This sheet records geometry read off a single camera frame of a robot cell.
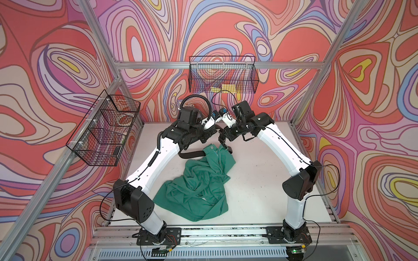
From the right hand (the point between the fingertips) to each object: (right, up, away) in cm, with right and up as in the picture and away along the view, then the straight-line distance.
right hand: (226, 136), depth 80 cm
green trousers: (-12, -30, +4) cm, 33 cm away
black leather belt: (-21, -9, -5) cm, 24 cm away
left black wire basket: (-59, -2, -7) cm, 60 cm away
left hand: (-6, +4, -4) cm, 9 cm away
